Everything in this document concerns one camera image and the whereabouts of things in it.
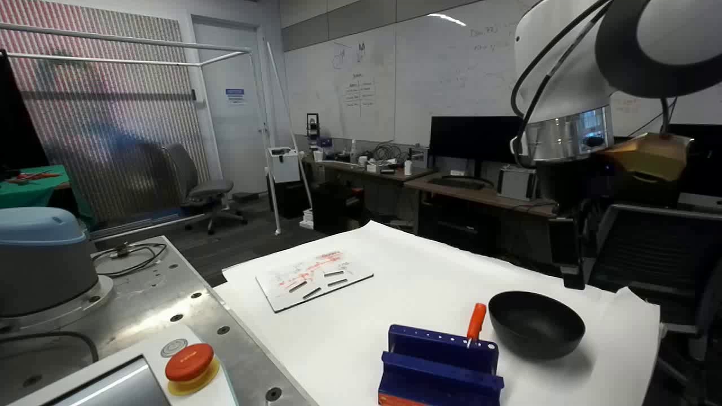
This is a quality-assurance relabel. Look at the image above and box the black bowl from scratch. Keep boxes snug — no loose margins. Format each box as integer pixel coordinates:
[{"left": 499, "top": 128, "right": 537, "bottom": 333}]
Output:
[{"left": 488, "top": 290, "right": 586, "bottom": 361}]

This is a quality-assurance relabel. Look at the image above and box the white desktop device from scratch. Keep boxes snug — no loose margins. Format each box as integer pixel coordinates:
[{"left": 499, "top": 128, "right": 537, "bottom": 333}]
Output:
[{"left": 496, "top": 166, "right": 538, "bottom": 202}]

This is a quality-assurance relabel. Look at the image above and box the wooden desk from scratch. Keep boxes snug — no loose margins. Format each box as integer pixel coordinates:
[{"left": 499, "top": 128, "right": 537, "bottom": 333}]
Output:
[{"left": 302, "top": 158, "right": 560, "bottom": 260}]

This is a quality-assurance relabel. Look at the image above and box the black monitor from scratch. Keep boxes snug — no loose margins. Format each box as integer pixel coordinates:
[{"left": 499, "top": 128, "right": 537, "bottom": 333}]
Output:
[{"left": 428, "top": 116, "right": 523, "bottom": 179}]

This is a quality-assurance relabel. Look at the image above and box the black office chair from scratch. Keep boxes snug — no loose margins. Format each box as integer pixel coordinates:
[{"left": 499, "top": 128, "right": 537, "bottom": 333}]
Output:
[{"left": 585, "top": 204, "right": 722, "bottom": 390}]

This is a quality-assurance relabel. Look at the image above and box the black keyboard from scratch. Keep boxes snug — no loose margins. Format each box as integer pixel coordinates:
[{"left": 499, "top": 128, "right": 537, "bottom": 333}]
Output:
[{"left": 428, "top": 176, "right": 488, "bottom": 191}]

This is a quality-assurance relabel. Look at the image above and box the blue tool holder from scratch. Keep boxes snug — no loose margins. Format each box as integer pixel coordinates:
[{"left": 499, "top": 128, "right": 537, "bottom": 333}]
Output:
[{"left": 377, "top": 324, "right": 505, "bottom": 406}]

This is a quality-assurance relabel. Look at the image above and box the small whiteboard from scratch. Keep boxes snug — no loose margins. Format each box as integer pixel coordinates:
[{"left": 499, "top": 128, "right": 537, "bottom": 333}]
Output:
[{"left": 255, "top": 250, "right": 375, "bottom": 313}]

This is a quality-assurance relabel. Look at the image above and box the white door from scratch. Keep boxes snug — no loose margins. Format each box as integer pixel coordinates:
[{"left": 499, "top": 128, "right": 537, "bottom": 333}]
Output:
[{"left": 191, "top": 16, "right": 270, "bottom": 197}]

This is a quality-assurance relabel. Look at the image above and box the grey office chair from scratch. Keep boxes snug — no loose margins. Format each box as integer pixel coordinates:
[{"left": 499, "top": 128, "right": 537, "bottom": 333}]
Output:
[{"left": 163, "top": 143, "right": 249, "bottom": 236}]

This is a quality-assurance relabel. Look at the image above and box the red emergency stop button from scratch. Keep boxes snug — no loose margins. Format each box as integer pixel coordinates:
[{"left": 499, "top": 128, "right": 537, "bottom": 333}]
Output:
[{"left": 165, "top": 343, "right": 220, "bottom": 396}]

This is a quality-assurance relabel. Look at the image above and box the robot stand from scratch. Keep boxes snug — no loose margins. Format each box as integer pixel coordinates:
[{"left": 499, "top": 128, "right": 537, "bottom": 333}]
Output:
[{"left": 0, "top": 236, "right": 316, "bottom": 406}]

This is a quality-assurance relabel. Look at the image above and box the patterned glass panel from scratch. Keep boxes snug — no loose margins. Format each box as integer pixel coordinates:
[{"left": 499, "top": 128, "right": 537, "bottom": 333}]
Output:
[{"left": 0, "top": 0, "right": 210, "bottom": 227}]

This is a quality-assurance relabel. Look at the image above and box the white control box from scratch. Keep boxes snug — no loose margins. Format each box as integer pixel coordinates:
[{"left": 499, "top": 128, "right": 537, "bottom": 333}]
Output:
[{"left": 11, "top": 324, "right": 239, "bottom": 406}]

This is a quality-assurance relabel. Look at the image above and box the green covered table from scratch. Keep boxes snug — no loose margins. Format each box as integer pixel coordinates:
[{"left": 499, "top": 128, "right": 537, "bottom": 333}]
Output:
[{"left": 0, "top": 164, "right": 95, "bottom": 227}]

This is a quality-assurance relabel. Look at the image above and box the black screen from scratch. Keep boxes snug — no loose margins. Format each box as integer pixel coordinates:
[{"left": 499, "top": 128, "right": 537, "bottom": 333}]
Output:
[{"left": 0, "top": 49, "right": 50, "bottom": 176}]

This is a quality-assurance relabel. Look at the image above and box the wall whiteboard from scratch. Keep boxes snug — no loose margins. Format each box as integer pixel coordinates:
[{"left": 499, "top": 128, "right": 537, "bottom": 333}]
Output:
[{"left": 282, "top": 0, "right": 722, "bottom": 148}]

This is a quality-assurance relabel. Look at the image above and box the orange handled wrench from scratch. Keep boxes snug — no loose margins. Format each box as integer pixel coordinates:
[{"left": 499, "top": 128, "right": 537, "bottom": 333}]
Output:
[{"left": 465, "top": 303, "right": 487, "bottom": 348}]

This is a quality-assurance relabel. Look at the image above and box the black cable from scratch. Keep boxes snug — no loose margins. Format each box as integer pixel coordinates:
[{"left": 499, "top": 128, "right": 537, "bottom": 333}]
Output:
[
  {"left": 0, "top": 330, "right": 100, "bottom": 363},
  {"left": 90, "top": 242, "right": 168, "bottom": 278}
]

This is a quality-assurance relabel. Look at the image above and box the white pipe frame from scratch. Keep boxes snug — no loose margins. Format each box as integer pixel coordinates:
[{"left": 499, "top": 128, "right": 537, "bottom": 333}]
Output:
[{"left": 0, "top": 23, "right": 314, "bottom": 236}]

